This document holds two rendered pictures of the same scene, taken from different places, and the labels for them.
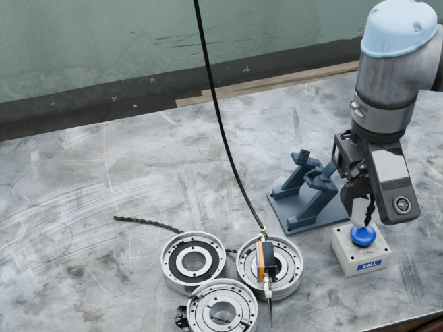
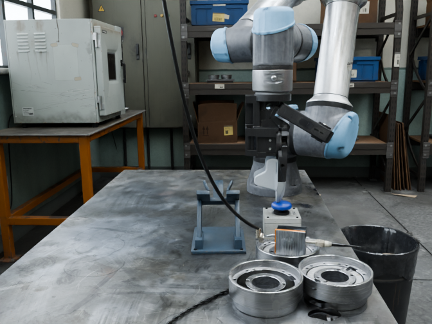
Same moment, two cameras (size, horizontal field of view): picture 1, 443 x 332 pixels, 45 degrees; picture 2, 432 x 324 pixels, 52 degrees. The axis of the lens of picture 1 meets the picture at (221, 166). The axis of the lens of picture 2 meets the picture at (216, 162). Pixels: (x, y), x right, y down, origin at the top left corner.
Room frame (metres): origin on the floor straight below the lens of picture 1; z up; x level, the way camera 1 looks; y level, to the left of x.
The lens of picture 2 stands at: (0.41, 0.64, 1.13)
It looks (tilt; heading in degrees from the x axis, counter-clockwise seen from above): 12 degrees down; 285
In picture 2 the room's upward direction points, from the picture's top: 1 degrees counter-clockwise
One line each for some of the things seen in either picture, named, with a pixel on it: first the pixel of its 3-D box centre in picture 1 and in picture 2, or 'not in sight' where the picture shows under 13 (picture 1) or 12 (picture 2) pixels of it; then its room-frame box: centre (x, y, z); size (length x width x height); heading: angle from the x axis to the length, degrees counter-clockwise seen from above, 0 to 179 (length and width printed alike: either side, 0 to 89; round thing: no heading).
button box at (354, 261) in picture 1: (363, 247); (281, 222); (0.50, -0.22, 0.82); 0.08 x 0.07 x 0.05; 101
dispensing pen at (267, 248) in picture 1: (269, 275); (306, 241); (0.44, -0.06, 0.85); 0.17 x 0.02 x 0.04; 179
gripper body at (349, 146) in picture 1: (370, 147); (267, 125); (0.53, -0.21, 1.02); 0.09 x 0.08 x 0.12; 11
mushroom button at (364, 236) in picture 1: (361, 240); (281, 213); (0.50, -0.21, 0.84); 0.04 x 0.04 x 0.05
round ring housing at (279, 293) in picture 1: (269, 269); (287, 255); (0.47, -0.06, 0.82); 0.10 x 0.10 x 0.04
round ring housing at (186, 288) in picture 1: (194, 264); (265, 287); (0.49, 0.05, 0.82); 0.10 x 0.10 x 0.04
